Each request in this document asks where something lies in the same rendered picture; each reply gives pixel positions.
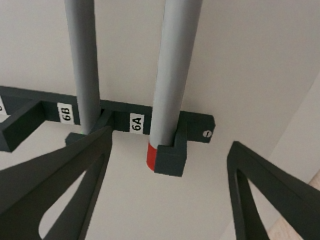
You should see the beige wall panel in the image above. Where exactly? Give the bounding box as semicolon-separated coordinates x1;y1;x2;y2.
0;0;320;240

